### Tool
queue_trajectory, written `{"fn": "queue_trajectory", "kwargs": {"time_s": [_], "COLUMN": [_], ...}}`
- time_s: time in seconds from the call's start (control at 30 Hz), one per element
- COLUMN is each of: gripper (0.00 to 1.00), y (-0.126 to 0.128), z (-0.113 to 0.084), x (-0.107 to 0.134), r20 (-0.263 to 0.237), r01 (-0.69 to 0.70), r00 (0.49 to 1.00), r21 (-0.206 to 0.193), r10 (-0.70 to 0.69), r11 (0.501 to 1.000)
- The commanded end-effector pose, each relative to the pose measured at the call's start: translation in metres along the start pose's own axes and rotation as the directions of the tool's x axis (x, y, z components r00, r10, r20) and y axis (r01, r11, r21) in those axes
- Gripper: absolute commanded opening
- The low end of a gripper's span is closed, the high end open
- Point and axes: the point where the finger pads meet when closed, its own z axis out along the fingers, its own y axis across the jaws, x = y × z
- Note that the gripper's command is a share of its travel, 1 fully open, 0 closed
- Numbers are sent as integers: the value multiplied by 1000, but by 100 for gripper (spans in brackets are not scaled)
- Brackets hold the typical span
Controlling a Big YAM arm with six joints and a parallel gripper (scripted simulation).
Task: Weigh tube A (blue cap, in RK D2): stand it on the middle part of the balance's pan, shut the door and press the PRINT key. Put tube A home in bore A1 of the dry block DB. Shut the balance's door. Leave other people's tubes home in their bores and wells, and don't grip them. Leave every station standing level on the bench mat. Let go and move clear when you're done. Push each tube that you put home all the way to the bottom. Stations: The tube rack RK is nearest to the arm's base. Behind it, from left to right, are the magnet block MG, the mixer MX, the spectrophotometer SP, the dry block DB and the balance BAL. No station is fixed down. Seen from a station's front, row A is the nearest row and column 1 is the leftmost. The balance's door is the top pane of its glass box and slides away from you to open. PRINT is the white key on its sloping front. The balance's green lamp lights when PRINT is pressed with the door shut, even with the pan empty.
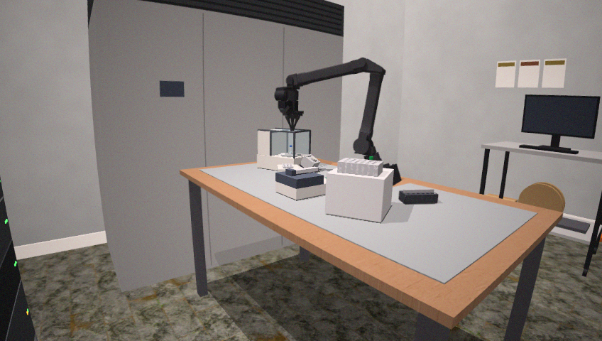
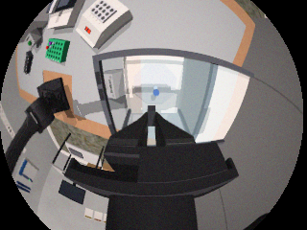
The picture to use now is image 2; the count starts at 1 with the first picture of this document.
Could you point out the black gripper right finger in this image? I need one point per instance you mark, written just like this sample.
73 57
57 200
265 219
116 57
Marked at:
167 134

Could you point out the white block with grey holes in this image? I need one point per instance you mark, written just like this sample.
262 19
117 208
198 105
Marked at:
94 29

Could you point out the light grey bench mat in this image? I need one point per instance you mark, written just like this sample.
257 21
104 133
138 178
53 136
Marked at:
206 27

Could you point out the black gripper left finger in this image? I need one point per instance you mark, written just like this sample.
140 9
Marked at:
134 134

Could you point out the green tube rack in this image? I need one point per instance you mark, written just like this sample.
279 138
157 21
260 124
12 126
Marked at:
58 52

